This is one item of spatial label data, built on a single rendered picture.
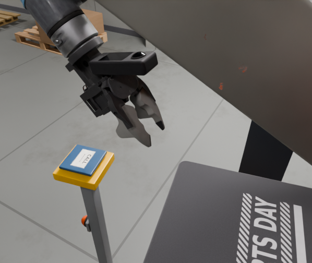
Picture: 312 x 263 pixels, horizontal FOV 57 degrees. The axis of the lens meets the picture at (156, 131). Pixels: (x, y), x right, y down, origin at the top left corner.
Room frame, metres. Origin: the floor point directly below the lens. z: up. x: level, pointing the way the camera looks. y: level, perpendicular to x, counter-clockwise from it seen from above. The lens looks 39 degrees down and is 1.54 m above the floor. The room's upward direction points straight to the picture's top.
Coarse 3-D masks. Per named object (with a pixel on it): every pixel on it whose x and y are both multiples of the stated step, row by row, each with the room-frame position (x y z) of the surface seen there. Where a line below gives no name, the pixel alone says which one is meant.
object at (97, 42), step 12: (84, 48) 0.46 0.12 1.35; (96, 48) 0.50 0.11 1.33; (72, 60) 0.46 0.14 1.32; (84, 60) 0.48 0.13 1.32; (84, 72) 0.48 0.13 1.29; (96, 84) 0.44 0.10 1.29; (108, 84) 0.44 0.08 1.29; (120, 84) 0.45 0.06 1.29; (132, 84) 0.47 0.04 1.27; (84, 96) 0.46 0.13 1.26; (96, 96) 0.45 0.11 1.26; (120, 96) 0.43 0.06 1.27; (96, 108) 0.45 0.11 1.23; (108, 108) 0.44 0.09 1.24
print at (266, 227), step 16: (240, 208) 0.43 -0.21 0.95; (256, 208) 0.43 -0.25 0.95; (272, 208) 0.43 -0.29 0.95; (288, 208) 0.43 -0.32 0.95; (240, 224) 0.39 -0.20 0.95; (256, 224) 0.39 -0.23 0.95; (272, 224) 0.39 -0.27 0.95; (288, 224) 0.39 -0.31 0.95; (304, 224) 0.39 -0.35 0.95; (240, 240) 0.35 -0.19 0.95; (256, 240) 0.35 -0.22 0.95; (272, 240) 0.35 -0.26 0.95; (288, 240) 0.35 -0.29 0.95; (304, 240) 0.35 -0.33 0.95; (240, 256) 0.31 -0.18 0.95; (256, 256) 0.31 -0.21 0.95; (272, 256) 0.31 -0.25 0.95; (288, 256) 0.31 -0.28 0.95; (304, 256) 0.31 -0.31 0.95
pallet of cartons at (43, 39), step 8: (88, 16) 3.84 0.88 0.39; (96, 16) 3.89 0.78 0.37; (96, 24) 3.88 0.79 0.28; (24, 32) 4.04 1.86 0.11; (32, 32) 3.99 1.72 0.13; (40, 32) 3.66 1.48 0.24; (104, 32) 3.99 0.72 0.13; (16, 40) 3.95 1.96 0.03; (24, 40) 3.96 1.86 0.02; (40, 40) 3.69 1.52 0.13; (48, 40) 3.60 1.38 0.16; (104, 40) 3.95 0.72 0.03; (40, 48) 3.71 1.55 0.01; (48, 48) 3.69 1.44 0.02
